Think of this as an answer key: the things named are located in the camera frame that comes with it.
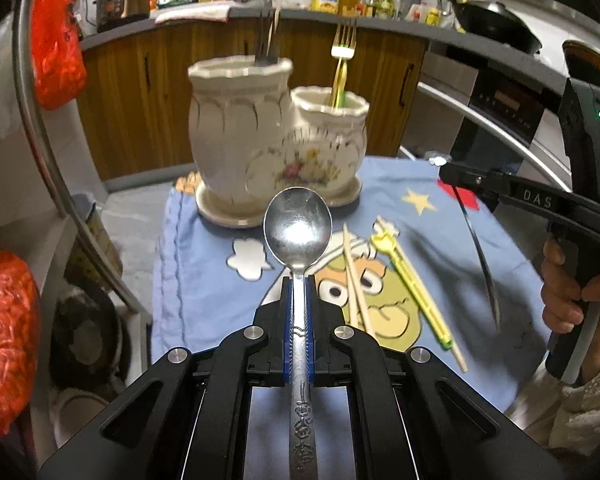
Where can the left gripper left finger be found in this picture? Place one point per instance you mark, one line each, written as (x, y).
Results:
(288, 301)

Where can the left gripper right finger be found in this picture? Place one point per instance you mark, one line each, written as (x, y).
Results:
(309, 290)

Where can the steel tablespoon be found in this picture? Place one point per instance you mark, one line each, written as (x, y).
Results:
(297, 226)

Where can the wooden chopstick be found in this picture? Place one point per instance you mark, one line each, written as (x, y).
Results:
(356, 285)
(458, 355)

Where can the yellow green plastic utensil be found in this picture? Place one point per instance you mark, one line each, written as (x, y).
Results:
(385, 239)

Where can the gold fork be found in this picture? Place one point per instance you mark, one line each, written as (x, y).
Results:
(343, 50)

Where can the wooden kitchen cabinets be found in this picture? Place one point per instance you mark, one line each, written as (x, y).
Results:
(164, 95)

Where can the right hand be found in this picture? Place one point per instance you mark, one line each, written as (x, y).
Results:
(561, 293)

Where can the blue cartoon print cloth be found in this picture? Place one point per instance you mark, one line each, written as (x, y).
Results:
(208, 281)

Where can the white ceramic double utensil holder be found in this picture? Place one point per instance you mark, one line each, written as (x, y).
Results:
(252, 136)

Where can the built-in oven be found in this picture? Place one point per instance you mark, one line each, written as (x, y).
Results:
(511, 102)

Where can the black wok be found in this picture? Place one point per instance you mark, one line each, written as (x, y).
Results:
(492, 20)

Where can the wooden knife block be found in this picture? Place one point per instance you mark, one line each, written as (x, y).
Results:
(349, 8)

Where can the white dish towel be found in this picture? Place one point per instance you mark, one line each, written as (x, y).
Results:
(217, 11)

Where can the red plastic bag lower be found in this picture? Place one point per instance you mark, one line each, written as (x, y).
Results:
(20, 328)

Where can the red plastic bag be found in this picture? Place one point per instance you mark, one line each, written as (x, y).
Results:
(20, 328)
(59, 71)

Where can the red plastic bag upper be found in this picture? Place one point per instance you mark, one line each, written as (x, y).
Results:
(59, 71)

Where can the electric pressure cooker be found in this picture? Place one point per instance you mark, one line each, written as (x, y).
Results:
(113, 13)

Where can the chrome curved rail right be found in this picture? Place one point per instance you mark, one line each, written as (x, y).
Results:
(494, 130)

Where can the chrome curved rail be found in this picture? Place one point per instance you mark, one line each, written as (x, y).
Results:
(494, 130)
(58, 145)

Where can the chrome curved rail left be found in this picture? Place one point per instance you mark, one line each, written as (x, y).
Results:
(58, 145)

